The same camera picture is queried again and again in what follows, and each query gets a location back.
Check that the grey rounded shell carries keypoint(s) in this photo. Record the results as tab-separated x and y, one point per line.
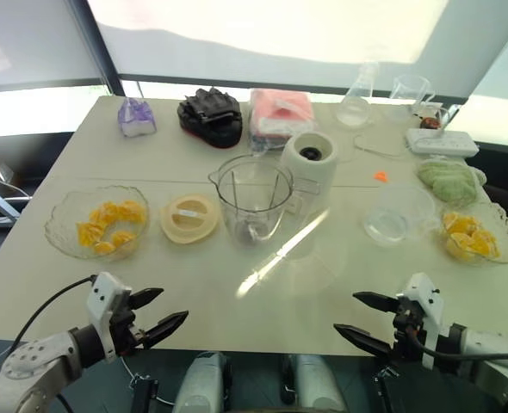
200	385
318	385

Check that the black metal clamp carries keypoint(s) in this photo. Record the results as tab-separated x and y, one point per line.
144	393
383	387

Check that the small orange plastic clip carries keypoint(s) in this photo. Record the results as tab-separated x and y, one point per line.
381	176

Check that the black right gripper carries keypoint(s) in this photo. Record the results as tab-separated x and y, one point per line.
407	320

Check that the dark window frame rail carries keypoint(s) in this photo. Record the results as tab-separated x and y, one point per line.
237	82

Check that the clear glass beaker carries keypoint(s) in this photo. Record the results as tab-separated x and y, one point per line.
409	94

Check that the round clear glass bowl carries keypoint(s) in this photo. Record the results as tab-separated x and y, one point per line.
62	226

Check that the clear glass conical flask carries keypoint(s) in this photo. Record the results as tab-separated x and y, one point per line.
353	112

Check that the small clear glass cup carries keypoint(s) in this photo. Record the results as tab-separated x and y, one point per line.
447	116

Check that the orange fruit segment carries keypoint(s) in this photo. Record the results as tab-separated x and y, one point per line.
460	248
484	243
122	239
103	213
87	234
104	248
133	211
458	223

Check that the purple and white packet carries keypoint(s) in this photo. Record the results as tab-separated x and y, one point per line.
137	116

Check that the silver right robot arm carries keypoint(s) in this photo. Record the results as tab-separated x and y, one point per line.
495	344

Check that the clear blender jar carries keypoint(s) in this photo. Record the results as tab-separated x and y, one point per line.
237	202

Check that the small dark red object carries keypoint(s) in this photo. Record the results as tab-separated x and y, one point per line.
429	123

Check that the green knitted cloth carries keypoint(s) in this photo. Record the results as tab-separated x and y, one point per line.
447	180

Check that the cream round blender lid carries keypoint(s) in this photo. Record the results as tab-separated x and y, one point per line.
189	219

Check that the white power strip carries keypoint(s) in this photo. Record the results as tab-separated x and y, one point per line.
441	143

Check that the dark window frame post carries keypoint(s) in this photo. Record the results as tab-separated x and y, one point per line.
101	47

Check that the clear plastic bowl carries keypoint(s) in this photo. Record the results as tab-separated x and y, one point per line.
398	215

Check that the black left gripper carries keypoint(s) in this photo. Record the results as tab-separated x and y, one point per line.
122	322

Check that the pink plastic packet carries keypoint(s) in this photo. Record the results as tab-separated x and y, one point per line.
280	112

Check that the white blender base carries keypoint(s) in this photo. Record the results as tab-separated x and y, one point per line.
318	172

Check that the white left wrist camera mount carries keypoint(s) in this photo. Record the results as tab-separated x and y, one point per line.
101	297

